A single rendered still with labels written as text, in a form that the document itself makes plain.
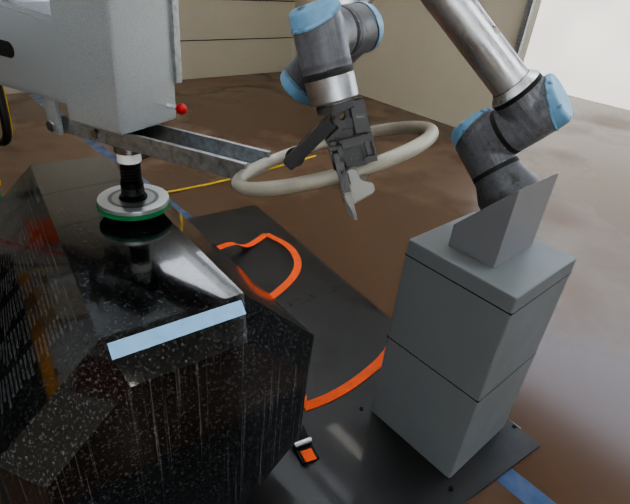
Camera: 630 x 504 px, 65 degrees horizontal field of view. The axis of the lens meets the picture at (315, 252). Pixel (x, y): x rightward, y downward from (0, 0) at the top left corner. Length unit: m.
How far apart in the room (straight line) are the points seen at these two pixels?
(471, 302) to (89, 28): 1.28
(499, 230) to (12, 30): 1.47
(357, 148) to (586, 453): 1.81
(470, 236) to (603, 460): 1.19
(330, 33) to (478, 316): 1.01
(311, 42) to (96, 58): 0.68
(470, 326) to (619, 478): 1.02
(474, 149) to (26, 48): 1.30
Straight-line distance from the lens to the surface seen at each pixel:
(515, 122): 1.55
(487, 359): 1.65
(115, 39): 1.37
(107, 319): 1.23
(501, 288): 1.53
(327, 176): 0.93
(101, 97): 1.43
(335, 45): 0.88
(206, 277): 1.33
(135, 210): 1.56
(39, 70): 1.61
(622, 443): 2.55
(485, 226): 1.58
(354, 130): 0.92
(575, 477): 2.31
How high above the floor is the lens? 1.63
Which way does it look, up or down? 31 degrees down
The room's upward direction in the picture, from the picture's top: 6 degrees clockwise
